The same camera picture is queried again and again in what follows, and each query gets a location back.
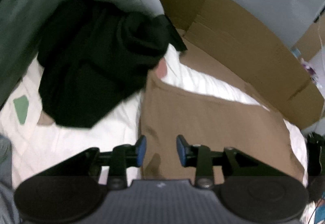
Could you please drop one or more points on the white bear print duvet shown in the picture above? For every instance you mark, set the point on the white bear print duvet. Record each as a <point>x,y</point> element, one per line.
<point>38,143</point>

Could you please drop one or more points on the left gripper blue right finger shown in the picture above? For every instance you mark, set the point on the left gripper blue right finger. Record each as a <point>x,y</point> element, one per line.
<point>198,157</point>

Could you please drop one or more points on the blue jeans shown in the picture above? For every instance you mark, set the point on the blue jeans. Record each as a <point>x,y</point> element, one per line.
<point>8,211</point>

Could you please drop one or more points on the black garment right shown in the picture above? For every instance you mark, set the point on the black garment right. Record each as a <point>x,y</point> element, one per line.
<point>315,166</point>

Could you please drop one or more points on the black garment left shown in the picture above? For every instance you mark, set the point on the black garment left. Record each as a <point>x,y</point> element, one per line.
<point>94,55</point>

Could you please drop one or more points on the brown t-shirt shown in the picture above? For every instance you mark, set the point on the brown t-shirt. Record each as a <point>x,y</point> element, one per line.
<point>168,111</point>

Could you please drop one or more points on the black garment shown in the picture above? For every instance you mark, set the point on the black garment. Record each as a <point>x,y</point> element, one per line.
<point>315,166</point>
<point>94,55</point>

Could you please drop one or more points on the dark green pillow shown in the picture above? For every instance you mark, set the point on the dark green pillow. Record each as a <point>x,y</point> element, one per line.
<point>20,23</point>

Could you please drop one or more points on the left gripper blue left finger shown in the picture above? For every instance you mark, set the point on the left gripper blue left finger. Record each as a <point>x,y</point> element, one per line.
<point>123,157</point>

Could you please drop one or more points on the brown cardboard sheet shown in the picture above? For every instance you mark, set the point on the brown cardboard sheet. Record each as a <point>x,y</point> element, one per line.
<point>239,41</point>

